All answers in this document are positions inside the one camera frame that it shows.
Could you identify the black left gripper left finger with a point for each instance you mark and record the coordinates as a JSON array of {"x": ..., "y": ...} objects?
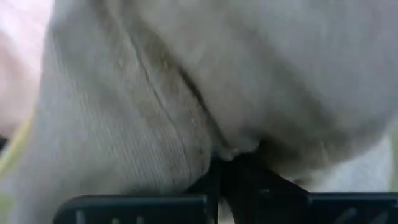
[{"x": 140, "y": 208}]

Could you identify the yellow plastic tray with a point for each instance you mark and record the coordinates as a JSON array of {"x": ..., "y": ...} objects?
[{"x": 12, "y": 152}]

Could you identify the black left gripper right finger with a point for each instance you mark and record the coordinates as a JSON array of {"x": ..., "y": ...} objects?
[{"x": 267, "y": 199}]

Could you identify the tan baseball cap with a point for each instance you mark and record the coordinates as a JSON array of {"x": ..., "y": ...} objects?
[{"x": 186, "y": 77}]

